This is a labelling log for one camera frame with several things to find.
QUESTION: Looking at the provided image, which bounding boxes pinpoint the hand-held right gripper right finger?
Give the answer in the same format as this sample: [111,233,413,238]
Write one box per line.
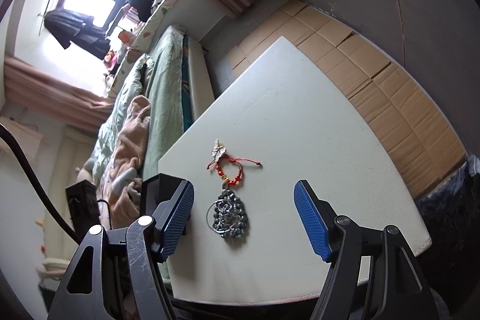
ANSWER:
[293,180,442,320]

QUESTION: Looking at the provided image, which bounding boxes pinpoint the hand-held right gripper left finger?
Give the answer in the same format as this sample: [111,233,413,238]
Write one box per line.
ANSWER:
[46,179,195,320]

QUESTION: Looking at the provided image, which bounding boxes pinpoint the silver hoop earring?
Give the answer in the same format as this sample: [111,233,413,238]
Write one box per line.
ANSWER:
[205,201,236,233]

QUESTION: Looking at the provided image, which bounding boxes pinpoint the dark grey bead bracelet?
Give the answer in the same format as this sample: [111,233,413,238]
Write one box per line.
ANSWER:
[212,183,250,248]

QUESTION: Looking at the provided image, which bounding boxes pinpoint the red string bracelet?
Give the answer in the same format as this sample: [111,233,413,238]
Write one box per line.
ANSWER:
[206,152,263,187]

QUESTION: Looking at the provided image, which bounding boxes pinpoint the white butterfly hair clip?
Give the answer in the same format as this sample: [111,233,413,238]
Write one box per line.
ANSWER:
[211,139,228,160]

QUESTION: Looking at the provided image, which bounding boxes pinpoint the pink fleece blanket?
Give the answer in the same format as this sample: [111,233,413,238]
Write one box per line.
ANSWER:
[105,95,152,230]

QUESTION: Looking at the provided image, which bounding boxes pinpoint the black box device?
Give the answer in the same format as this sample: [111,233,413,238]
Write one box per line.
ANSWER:
[65,181,101,243]

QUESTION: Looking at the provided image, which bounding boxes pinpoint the white table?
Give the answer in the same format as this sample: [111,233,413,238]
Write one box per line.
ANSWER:
[158,36,433,303]

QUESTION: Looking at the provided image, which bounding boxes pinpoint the dark fuzzy rug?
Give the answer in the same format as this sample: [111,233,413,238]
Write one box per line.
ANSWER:
[413,154,480,309]

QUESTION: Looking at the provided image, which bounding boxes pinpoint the bed with green bedding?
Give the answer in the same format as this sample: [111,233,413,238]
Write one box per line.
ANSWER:
[91,25,187,181]

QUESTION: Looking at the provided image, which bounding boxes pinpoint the flattened cardboard sheets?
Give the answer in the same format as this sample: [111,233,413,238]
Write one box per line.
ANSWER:
[226,0,466,198]

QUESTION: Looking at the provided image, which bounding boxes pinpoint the black hanging garment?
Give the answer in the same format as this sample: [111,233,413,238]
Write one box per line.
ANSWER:
[44,8,112,60]

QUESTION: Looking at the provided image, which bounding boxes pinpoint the white bed frame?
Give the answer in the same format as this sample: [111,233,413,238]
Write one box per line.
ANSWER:
[186,35,215,129]

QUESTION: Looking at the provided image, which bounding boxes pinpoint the black cable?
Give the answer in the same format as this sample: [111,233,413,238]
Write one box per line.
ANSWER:
[0,123,81,244]

